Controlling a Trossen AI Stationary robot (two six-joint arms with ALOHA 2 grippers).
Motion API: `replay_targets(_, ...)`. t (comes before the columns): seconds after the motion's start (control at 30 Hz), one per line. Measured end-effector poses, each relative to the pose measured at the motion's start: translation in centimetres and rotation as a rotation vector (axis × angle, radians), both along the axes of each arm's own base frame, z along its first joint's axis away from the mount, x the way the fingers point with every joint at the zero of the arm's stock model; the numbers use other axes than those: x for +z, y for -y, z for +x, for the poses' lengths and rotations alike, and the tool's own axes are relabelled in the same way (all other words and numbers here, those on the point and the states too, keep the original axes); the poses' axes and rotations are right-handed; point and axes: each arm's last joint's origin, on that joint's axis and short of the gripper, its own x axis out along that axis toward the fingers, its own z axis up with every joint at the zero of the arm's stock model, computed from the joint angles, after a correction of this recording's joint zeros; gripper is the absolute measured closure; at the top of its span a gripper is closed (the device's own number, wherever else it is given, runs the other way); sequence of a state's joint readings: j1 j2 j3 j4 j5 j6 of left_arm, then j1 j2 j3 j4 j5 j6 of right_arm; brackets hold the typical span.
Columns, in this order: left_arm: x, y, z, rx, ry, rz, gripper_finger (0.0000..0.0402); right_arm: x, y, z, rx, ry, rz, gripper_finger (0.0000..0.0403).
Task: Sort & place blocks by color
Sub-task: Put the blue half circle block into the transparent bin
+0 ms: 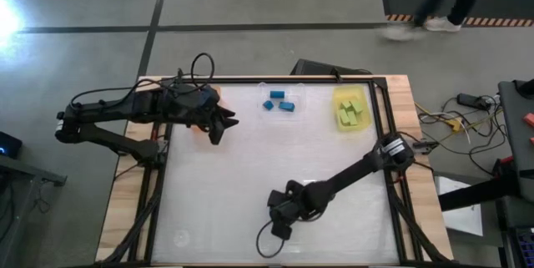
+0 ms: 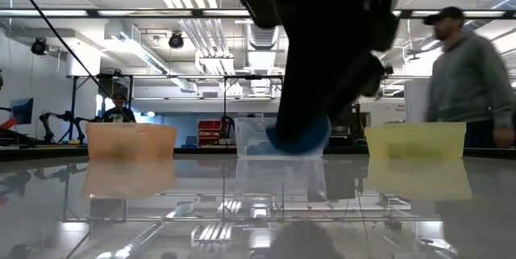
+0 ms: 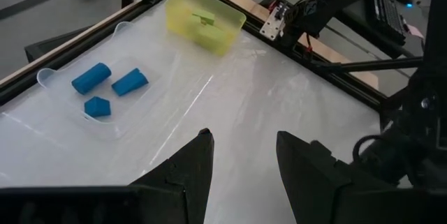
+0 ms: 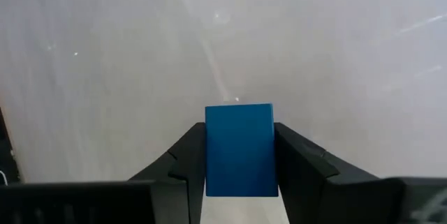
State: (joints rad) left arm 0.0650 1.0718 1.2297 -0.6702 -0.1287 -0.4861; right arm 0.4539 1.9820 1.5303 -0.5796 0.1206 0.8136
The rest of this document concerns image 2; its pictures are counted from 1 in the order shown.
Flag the blue half-cylinder foam block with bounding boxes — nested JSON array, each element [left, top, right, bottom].
[[264, 115, 332, 156]]

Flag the yellow translucent plastic bin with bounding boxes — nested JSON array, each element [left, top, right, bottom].
[[364, 122, 468, 160]]

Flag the clear plastic bin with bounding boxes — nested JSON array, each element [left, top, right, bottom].
[[234, 116, 327, 159]]

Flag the person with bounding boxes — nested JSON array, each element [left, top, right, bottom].
[[102, 92, 137, 123], [422, 6, 516, 150]]

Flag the red storage bins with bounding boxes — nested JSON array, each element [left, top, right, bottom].
[[196, 119, 229, 143]]

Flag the orange translucent plastic bin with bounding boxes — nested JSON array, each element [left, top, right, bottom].
[[85, 122, 178, 160]]

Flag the blue computer monitor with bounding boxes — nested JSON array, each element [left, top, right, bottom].
[[10, 97, 35, 126]]

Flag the black hanging camera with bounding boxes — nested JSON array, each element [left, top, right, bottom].
[[30, 37, 49, 56], [168, 31, 185, 50]]

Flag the corrugated silver ventilation duct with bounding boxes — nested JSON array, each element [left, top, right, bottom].
[[246, 23, 283, 50]]

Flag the black metal rig frame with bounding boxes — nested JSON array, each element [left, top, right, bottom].
[[68, 73, 135, 143]]

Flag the long thin black cable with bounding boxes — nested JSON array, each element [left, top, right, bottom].
[[6, 0, 131, 123]]

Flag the black aluminium table frame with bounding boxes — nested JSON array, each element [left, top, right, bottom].
[[0, 145, 516, 160]]

